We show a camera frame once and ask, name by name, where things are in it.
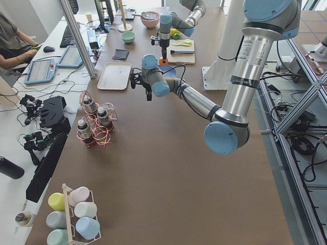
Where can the green bowl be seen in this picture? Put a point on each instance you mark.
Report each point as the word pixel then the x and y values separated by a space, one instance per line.
pixel 128 37

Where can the round yellow lemon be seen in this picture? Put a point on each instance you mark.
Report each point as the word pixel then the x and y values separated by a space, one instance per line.
pixel 174 31

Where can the wooden cutting board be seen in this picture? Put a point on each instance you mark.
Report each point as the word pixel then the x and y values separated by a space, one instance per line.
pixel 181 59

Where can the near blue teach pendant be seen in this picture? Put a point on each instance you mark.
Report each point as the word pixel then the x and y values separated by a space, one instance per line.
pixel 40 71

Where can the right rear tea bottle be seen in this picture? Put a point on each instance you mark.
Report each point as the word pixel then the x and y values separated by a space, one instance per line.
pixel 104 117

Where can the grey cup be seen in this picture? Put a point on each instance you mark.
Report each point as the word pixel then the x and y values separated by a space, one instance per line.
pixel 56 220

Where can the blue teach pendant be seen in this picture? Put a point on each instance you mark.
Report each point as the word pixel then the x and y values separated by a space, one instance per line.
pixel 40 71
pixel 70 58

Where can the pink ice bucket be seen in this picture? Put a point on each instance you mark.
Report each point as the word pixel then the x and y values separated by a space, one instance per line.
pixel 150 19

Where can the cream rabbit tray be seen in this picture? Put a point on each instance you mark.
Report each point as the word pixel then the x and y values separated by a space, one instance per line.
pixel 114 76

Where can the black keyboard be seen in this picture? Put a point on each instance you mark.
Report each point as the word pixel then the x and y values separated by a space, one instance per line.
pixel 67 38

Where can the yellow cup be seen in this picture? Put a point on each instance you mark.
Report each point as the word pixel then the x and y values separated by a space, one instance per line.
pixel 56 201

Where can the orange fruit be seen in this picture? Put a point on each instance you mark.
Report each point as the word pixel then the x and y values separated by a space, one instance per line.
pixel 163 61

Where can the seated person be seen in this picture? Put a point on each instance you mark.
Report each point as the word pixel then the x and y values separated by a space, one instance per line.
pixel 16 46

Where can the aluminium frame post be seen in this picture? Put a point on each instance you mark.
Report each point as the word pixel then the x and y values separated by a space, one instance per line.
pixel 71 22

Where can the white cup rack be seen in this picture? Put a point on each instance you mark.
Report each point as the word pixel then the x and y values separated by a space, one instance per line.
pixel 73 236

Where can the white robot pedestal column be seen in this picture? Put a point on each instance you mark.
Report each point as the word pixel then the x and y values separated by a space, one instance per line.
pixel 232 34

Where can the pink cup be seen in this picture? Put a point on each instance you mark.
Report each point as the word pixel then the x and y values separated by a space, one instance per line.
pixel 78 195

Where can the green lime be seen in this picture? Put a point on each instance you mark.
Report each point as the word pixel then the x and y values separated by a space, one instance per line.
pixel 176 36

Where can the blue plate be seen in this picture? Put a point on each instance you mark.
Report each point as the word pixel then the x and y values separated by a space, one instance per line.
pixel 168 71

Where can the copper wire bottle rack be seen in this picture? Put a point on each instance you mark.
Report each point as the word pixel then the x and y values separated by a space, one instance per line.
pixel 101 134

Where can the steel muddler black tip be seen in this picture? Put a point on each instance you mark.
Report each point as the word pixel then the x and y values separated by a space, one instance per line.
pixel 182 52

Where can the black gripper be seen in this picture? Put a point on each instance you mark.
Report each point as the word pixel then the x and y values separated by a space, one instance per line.
pixel 147 89
pixel 163 44

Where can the blue cup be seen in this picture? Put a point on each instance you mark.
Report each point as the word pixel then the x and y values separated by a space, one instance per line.
pixel 87 227

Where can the front tea bottle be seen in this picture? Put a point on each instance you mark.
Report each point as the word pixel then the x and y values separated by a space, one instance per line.
pixel 85 133

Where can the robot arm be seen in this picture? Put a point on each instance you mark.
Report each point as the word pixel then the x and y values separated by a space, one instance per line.
pixel 172 20
pixel 265 22

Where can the white cup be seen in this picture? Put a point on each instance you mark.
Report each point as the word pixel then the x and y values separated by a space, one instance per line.
pixel 88 209

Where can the grey folded cloth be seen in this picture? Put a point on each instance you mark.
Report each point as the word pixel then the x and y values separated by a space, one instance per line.
pixel 120 54

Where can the yellow plastic knife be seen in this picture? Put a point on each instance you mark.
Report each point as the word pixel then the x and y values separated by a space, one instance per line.
pixel 181 43

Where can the black computer mouse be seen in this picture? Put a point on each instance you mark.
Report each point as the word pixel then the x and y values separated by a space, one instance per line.
pixel 48 49

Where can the black bottle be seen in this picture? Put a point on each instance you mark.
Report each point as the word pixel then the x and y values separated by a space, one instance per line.
pixel 10 169

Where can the wooden stand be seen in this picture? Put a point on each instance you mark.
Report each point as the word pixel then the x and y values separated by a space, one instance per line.
pixel 124 27

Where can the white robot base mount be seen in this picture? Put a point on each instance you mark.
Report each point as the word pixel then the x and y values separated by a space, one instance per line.
pixel 215 77

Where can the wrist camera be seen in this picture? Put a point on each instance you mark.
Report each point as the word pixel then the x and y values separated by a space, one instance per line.
pixel 155 40
pixel 135 79

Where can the far blue teach pendant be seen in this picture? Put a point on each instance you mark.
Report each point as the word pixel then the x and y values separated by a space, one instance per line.
pixel 70 58

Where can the black foam holder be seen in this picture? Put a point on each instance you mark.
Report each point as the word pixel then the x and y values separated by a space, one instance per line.
pixel 52 116

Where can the black monitor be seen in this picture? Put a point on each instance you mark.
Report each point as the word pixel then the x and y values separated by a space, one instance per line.
pixel 105 15

